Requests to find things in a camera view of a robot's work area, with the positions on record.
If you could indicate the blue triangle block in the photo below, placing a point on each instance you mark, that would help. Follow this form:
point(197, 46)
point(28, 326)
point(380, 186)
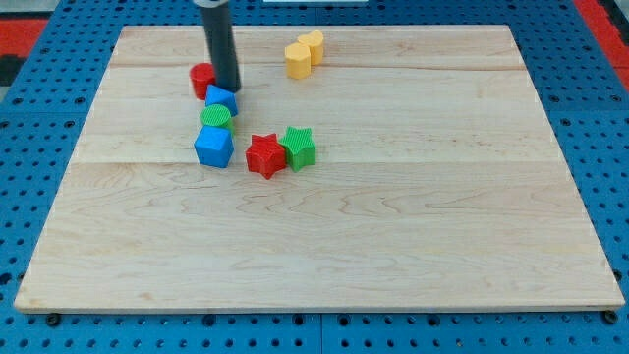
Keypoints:
point(217, 95)

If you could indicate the green star block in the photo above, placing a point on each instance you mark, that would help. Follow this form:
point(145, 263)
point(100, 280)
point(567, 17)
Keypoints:
point(299, 147)

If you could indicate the red star block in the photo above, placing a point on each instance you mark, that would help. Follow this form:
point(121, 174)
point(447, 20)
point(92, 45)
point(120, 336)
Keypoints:
point(265, 155)

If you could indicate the light wooden board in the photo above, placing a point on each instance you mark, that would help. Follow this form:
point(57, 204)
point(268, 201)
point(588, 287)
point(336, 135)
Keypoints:
point(438, 186)

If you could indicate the blue cube block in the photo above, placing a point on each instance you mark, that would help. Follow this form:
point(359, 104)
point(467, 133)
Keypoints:
point(214, 146)

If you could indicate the green cylinder block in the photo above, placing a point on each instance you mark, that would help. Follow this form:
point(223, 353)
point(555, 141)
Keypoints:
point(217, 118)

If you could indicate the yellow hexagon block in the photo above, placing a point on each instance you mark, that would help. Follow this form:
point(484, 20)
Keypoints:
point(298, 61)

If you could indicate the yellow heart block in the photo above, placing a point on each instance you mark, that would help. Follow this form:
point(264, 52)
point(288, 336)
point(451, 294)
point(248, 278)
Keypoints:
point(315, 42)

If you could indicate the red cylinder block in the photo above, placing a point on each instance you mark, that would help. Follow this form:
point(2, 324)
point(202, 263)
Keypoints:
point(202, 76)

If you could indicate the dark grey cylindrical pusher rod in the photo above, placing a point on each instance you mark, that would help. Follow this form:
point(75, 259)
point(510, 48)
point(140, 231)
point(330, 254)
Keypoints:
point(217, 25)

